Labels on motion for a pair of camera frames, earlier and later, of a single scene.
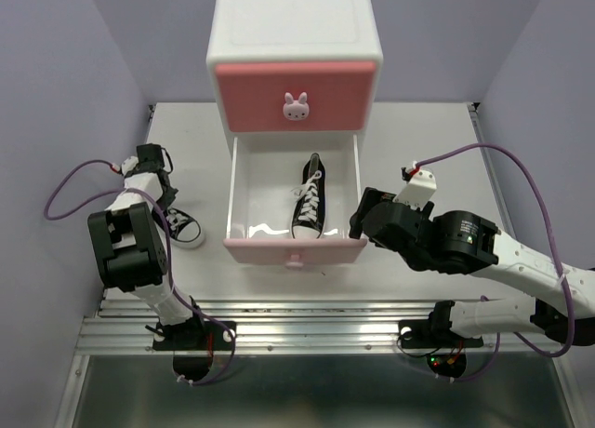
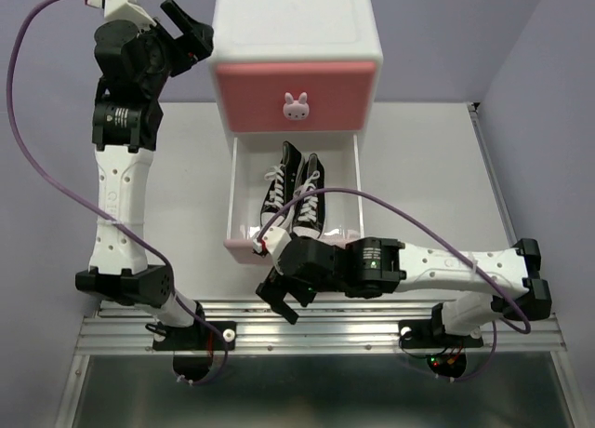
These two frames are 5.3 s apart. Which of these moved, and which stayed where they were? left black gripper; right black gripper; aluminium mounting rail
Moved: left black gripper; right black gripper
Stayed: aluminium mounting rail
